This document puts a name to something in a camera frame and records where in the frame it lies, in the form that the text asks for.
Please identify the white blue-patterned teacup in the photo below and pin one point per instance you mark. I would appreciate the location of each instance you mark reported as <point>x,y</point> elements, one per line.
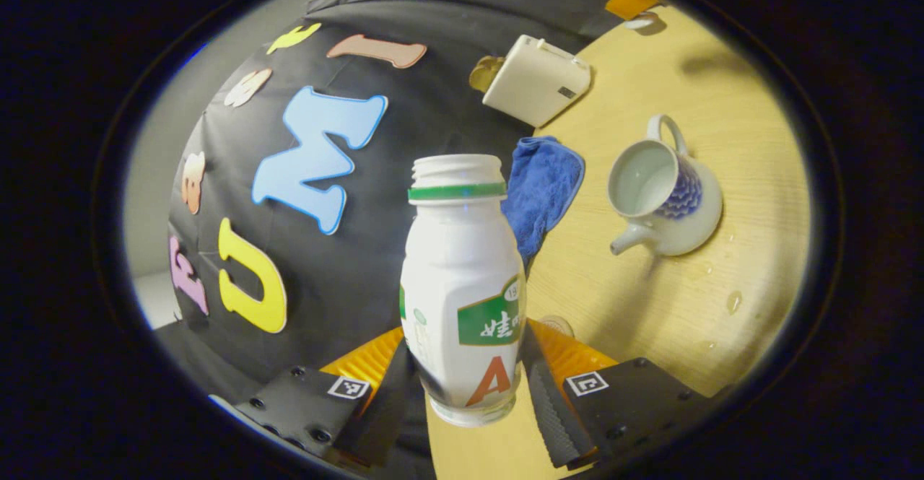
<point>693,227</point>

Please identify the brown bread slice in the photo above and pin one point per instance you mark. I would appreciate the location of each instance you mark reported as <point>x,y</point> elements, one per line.
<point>482,81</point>
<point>492,63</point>

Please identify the blue towel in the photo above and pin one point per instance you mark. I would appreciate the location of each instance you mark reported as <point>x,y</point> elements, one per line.
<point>541,191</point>

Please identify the white green-label water bottle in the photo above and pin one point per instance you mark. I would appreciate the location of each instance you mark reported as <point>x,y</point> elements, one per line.
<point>462,263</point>

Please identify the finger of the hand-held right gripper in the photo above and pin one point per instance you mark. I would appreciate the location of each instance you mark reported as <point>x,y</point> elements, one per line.
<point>629,1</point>

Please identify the white toaster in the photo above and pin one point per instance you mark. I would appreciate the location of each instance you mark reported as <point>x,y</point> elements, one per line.
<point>538,79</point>

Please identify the white teacup lid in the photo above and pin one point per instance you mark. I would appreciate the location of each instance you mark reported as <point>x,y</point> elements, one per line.
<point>642,22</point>

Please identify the round brown coaster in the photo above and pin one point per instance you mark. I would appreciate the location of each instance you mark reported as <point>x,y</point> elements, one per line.
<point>557,325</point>

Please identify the black backdrop cloth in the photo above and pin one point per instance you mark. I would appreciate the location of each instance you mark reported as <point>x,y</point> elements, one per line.
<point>361,278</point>

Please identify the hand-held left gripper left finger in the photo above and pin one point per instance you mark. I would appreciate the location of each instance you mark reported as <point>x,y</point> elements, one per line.
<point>382,415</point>

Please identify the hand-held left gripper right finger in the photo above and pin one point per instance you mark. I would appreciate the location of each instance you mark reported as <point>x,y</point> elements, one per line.
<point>552,408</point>

